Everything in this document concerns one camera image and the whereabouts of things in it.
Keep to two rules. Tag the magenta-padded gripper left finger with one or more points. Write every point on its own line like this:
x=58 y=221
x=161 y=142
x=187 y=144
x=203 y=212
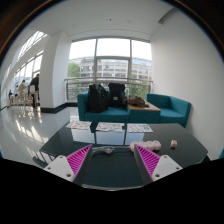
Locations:
x=60 y=166

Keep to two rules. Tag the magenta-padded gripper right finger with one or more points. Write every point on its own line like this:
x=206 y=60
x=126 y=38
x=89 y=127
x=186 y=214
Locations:
x=165 y=166

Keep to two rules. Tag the pink charger block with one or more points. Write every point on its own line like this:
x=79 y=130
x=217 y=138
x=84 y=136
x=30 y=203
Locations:
x=174 y=143

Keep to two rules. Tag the teal modular sofa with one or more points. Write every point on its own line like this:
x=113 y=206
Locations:
x=173 y=111

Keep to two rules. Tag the teal chair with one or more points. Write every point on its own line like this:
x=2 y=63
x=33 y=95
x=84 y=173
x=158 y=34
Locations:
x=221 y=154

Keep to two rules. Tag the wooden sofa table top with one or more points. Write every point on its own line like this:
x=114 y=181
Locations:
x=150 y=107

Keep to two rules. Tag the brown crumpled jacket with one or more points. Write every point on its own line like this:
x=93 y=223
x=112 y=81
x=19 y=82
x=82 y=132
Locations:
x=137 y=101

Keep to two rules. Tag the bar stools group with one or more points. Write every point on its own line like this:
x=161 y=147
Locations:
x=25 y=99

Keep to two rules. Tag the black plastic bag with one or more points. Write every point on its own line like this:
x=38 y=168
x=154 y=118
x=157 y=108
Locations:
x=97 y=98

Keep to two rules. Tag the person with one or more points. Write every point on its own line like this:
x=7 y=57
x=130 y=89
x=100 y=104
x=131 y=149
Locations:
x=34 y=85
x=22 y=88

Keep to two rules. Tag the black backpack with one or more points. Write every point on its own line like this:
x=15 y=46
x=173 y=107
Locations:
x=116 y=95

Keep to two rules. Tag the metal window railing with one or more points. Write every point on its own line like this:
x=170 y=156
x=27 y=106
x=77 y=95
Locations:
x=76 y=80

